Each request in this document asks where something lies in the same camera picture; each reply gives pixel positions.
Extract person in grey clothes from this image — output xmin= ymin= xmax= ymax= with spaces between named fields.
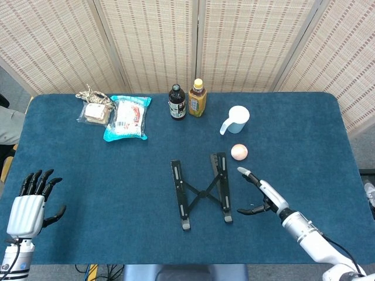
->
xmin=0 ymin=93 xmax=26 ymax=146

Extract beige rope bundle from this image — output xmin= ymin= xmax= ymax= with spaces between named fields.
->
xmin=75 ymin=84 xmax=115 ymax=111

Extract clear bagged sandwich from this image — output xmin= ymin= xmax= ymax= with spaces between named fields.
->
xmin=76 ymin=102 xmax=111 ymax=127

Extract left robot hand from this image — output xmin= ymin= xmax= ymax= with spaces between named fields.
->
xmin=6 ymin=169 xmax=67 ymax=238

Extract pink ball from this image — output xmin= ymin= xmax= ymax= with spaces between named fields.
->
xmin=230 ymin=143 xmax=249 ymax=161

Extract floor cables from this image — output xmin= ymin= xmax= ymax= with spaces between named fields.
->
xmin=74 ymin=264 xmax=125 ymax=281

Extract blue table cloth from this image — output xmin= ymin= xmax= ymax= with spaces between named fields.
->
xmin=0 ymin=92 xmax=375 ymax=266

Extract yellow tea bottle yellow cap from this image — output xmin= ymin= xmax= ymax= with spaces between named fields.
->
xmin=187 ymin=78 xmax=208 ymax=118

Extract teal snack packet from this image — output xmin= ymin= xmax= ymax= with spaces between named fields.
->
xmin=103 ymin=95 xmax=152 ymax=143

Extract black folding stand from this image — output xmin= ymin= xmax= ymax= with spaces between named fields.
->
xmin=171 ymin=152 xmax=234 ymax=231

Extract yellow wooden frame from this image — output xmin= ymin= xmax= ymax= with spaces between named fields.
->
xmin=0 ymin=143 xmax=18 ymax=182

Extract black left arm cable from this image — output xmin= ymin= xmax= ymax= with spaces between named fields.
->
xmin=0 ymin=238 xmax=23 ymax=273

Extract white plastic measuring cup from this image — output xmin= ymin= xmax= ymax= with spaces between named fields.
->
xmin=219 ymin=105 xmax=250 ymax=136

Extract white shoe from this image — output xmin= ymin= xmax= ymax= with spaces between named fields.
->
xmin=364 ymin=181 xmax=375 ymax=207

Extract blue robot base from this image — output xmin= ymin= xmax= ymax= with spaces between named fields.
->
xmin=122 ymin=264 xmax=249 ymax=281

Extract dark tea bottle black cap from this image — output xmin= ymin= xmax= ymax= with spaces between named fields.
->
xmin=168 ymin=84 xmax=187 ymax=121

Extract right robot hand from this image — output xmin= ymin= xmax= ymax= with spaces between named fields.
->
xmin=236 ymin=166 xmax=291 ymax=219

